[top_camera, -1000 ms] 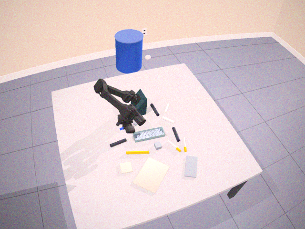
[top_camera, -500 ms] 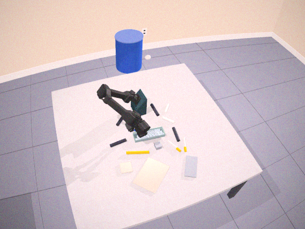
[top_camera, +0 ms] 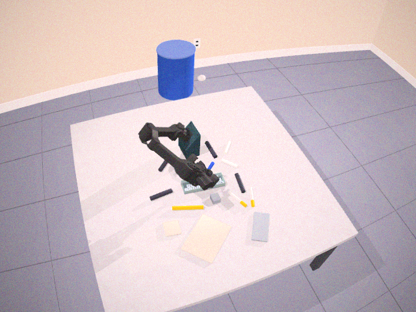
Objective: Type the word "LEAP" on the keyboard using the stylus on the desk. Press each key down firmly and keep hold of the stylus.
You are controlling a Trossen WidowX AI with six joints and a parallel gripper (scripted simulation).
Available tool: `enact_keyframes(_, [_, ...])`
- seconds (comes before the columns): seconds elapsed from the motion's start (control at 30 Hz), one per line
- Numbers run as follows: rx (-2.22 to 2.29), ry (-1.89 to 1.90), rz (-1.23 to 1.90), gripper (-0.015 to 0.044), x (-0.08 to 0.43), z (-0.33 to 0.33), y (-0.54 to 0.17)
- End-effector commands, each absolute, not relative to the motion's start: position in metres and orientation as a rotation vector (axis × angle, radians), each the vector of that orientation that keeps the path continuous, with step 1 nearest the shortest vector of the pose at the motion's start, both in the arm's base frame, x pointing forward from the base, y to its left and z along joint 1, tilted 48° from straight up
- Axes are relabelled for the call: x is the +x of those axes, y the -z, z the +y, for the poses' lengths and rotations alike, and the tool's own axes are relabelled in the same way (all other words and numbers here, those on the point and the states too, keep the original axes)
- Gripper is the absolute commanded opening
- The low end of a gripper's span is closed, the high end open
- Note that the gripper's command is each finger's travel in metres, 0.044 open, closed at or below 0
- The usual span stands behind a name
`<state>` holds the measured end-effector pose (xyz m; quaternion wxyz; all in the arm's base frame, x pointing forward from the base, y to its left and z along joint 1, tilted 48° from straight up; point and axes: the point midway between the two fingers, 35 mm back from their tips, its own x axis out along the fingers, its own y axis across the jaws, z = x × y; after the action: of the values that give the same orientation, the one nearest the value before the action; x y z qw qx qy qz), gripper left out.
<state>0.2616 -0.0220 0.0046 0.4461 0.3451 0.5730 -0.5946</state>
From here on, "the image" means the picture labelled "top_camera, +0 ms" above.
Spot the keyboard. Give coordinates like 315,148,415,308
181,172,226,194

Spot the dark grey cylinder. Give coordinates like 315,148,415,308
205,141,218,159
149,188,173,200
235,173,246,193
158,160,168,172

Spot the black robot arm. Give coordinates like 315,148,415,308
138,122,213,191

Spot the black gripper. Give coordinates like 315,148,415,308
186,154,220,188

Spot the yellow flat bar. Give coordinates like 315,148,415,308
172,205,203,210

